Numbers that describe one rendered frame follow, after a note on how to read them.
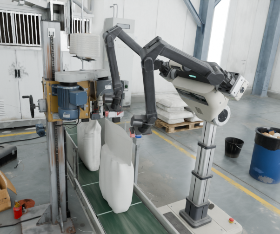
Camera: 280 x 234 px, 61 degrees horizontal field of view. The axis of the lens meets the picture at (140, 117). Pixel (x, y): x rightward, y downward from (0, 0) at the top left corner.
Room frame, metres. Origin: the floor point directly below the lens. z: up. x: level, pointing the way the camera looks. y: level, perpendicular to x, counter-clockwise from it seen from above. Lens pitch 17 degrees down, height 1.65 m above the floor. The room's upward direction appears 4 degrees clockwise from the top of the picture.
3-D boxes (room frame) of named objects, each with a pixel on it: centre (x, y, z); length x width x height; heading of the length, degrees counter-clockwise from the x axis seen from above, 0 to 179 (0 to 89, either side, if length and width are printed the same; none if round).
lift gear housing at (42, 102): (1.77, 0.77, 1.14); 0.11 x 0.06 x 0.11; 30
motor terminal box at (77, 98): (1.60, 0.43, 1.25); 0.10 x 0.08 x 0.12; 145
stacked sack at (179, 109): (4.82, -0.58, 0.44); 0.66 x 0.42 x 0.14; 24
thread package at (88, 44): (1.74, 0.40, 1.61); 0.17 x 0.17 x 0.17
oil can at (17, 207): (1.84, 1.08, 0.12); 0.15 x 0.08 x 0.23; 30
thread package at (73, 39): (1.96, 0.53, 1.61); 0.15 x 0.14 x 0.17; 30
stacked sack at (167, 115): (4.67, -0.72, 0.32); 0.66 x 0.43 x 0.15; 122
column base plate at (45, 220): (1.80, 0.80, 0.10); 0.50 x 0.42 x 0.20; 30
